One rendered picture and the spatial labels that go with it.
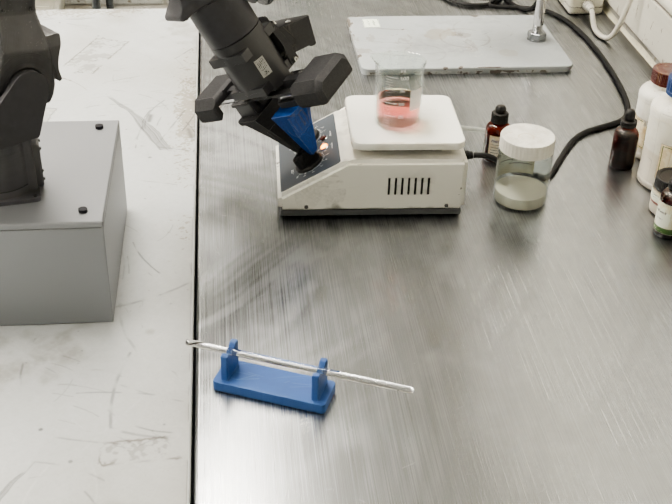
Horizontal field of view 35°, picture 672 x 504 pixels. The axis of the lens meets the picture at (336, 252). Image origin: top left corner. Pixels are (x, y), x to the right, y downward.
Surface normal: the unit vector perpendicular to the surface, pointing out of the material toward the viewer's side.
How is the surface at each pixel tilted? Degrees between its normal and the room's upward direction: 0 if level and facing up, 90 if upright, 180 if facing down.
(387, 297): 0
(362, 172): 90
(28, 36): 60
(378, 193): 90
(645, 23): 90
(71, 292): 90
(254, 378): 0
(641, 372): 0
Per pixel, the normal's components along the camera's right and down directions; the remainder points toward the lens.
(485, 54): 0.03, -0.84
